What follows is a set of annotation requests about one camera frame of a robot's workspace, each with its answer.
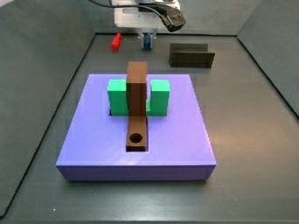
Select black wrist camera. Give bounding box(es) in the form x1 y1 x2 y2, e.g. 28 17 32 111
156 4 186 32

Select red peg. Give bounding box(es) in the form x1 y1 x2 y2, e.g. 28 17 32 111
111 33 122 51

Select black cable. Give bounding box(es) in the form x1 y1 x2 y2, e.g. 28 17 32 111
88 0 170 21

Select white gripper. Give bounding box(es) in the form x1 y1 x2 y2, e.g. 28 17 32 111
112 0 180 40

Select green U-shaped block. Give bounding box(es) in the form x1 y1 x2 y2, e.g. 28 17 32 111
107 79 171 116

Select brown L-shaped bracket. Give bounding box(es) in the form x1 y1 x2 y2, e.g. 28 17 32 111
126 61 147 152

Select purple base block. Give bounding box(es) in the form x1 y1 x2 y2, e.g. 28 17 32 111
56 74 216 181

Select black fixture stand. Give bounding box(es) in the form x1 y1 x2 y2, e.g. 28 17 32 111
170 43 215 68

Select blue peg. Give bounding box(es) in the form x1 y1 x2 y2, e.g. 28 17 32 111
143 32 152 50

